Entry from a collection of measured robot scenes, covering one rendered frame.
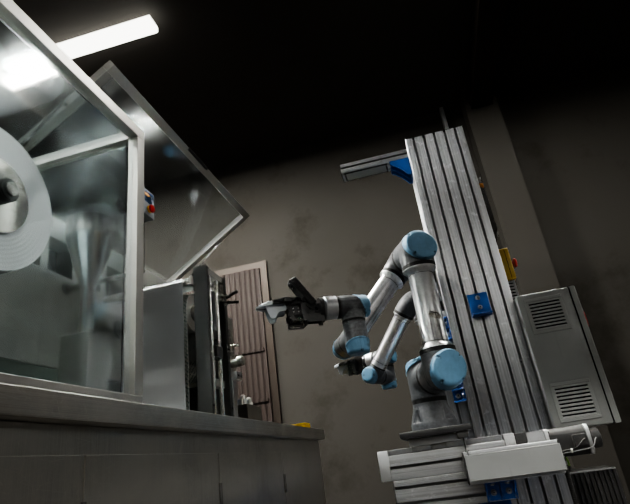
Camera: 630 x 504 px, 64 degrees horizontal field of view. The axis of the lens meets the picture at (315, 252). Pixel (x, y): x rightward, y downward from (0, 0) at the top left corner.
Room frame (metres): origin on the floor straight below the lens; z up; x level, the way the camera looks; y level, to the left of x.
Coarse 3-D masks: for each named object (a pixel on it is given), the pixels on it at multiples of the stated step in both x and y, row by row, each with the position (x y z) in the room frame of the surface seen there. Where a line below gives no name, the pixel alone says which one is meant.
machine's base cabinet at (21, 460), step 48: (0, 432) 0.68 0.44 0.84; (48, 432) 0.76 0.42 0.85; (96, 432) 0.87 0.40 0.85; (144, 432) 1.01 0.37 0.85; (0, 480) 0.68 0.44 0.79; (48, 480) 0.77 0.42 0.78; (96, 480) 0.87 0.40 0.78; (144, 480) 1.00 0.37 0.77; (192, 480) 1.19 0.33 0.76; (240, 480) 1.44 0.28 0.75; (288, 480) 1.84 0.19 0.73
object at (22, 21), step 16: (0, 0) 0.62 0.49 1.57; (16, 16) 0.66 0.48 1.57; (32, 32) 0.69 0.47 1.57; (48, 48) 0.74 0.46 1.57; (64, 64) 0.78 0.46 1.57; (80, 80) 0.83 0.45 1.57; (96, 96) 0.88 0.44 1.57; (112, 112) 0.94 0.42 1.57; (128, 128) 1.00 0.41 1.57; (16, 384) 0.74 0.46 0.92; (32, 384) 0.77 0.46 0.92; (48, 384) 0.80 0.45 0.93; (64, 384) 0.84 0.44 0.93; (128, 400) 1.01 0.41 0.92
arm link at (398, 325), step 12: (408, 300) 2.25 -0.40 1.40; (396, 312) 2.28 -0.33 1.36; (408, 312) 2.26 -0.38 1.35; (396, 324) 2.30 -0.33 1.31; (384, 336) 2.35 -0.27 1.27; (396, 336) 2.32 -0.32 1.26; (384, 348) 2.35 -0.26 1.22; (372, 360) 2.40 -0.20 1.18; (384, 360) 2.37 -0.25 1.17; (372, 372) 2.38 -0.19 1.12; (384, 372) 2.45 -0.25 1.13
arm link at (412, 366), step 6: (414, 360) 1.75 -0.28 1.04; (420, 360) 1.73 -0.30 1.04; (408, 366) 1.76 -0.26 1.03; (414, 366) 1.74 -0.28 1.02; (408, 372) 1.77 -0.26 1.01; (414, 372) 1.73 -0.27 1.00; (408, 378) 1.78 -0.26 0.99; (414, 378) 1.73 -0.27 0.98; (414, 384) 1.74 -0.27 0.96; (420, 384) 1.71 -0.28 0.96; (414, 390) 1.76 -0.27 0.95; (420, 390) 1.74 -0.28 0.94; (426, 390) 1.71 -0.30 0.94; (414, 396) 1.76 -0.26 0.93; (420, 396) 1.74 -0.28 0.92; (426, 396) 1.73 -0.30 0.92
